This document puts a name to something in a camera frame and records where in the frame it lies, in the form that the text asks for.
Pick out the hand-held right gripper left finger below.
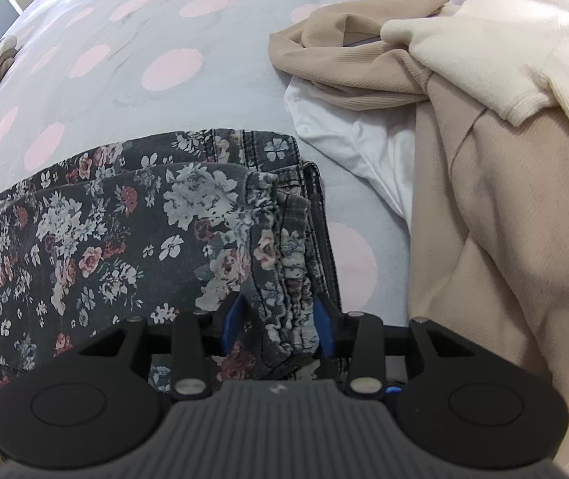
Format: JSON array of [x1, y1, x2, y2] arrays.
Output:
[[77, 293, 244, 401]]

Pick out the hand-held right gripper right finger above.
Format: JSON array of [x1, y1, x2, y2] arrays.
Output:
[[312, 297, 481, 401]]

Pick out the dark floral pants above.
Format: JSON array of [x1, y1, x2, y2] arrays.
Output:
[[0, 129, 343, 395]]

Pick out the white shirt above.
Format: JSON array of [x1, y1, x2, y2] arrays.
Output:
[[284, 80, 417, 223]]

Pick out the beige ribbed garment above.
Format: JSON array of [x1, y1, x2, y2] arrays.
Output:
[[268, 0, 569, 460]]

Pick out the bed with polka dot sheet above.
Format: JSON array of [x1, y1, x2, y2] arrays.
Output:
[[0, 0, 465, 410]]

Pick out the cream sweater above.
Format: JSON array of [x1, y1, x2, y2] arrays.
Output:
[[380, 0, 569, 180]]

